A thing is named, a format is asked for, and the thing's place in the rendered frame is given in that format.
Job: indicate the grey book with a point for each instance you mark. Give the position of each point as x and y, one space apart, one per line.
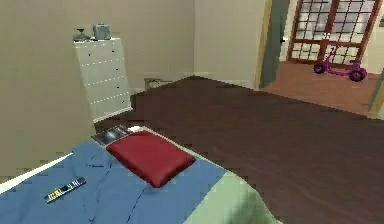
111 134

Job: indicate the purple toy scooter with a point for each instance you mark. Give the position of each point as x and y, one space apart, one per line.
340 66

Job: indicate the grey box alarm clock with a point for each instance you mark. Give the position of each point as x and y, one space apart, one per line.
101 31

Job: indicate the red framed window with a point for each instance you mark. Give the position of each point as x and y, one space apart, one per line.
330 30

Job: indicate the red pillow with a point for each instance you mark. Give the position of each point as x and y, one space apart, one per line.
150 157

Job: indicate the black remote control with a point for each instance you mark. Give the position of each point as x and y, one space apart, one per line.
65 189

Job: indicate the white chest of drawers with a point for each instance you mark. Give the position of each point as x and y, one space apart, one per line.
103 78

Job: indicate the blue and green bed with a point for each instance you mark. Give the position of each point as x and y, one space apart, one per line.
100 196

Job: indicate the grey green room door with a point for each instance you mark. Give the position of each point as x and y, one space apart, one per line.
273 43

